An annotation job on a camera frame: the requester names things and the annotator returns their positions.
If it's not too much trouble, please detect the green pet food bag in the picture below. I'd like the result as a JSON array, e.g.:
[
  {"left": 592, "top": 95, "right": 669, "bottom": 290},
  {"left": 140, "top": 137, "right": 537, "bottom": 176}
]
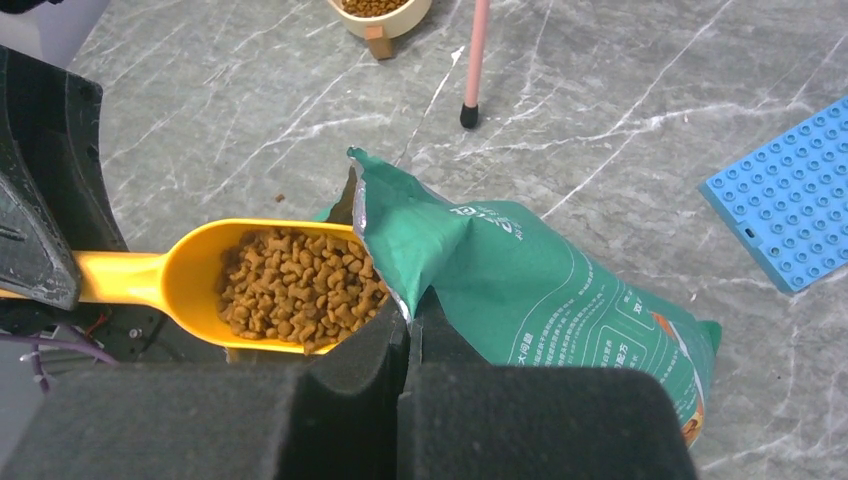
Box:
[{"left": 339, "top": 147, "right": 722, "bottom": 444}]

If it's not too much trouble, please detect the yellow plastic food scoop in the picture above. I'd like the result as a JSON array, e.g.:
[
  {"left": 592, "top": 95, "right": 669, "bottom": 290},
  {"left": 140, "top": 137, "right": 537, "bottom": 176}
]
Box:
[{"left": 0, "top": 218, "right": 392, "bottom": 356}]

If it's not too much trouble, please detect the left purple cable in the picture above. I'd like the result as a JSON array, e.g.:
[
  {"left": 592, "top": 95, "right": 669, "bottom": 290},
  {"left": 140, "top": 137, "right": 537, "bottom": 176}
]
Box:
[{"left": 0, "top": 324, "right": 121, "bottom": 392}]

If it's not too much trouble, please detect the right cream pet bowl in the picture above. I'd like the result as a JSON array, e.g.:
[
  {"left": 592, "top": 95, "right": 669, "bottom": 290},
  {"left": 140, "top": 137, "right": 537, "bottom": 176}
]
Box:
[{"left": 328, "top": 0, "right": 432, "bottom": 39}]

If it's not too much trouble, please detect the blue studded building plate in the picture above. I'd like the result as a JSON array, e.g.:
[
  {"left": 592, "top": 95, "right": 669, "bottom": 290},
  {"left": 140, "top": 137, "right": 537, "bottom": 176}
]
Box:
[{"left": 699, "top": 99, "right": 847, "bottom": 294}]

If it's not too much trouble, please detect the wooden bowl stand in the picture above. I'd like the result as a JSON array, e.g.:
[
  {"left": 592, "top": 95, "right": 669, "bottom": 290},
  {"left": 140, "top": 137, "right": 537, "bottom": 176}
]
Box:
[{"left": 364, "top": 25, "right": 394, "bottom": 61}]

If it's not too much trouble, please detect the brown pet food kibble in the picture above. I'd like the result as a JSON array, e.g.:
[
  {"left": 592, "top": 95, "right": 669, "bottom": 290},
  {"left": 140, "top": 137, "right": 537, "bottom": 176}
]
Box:
[{"left": 215, "top": 0, "right": 412, "bottom": 356}]

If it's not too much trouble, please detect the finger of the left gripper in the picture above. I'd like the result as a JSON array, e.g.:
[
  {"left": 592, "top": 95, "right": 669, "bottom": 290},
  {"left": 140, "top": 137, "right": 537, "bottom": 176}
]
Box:
[{"left": 1, "top": 144, "right": 81, "bottom": 310}]

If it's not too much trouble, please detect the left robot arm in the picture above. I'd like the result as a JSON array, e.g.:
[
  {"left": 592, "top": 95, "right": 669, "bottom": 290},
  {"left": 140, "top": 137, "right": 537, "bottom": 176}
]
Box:
[{"left": 1, "top": 47, "right": 226, "bottom": 363}]

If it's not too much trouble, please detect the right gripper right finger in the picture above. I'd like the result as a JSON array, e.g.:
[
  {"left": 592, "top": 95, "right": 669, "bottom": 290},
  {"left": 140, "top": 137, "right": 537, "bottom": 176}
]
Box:
[{"left": 397, "top": 291, "right": 697, "bottom": 479}]

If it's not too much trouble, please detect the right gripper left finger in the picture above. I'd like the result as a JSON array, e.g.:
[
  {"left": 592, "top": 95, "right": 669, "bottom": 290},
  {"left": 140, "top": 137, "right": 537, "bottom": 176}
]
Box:
[{"left": 1, "top": 302, "right": 408, "bottom": 479}]

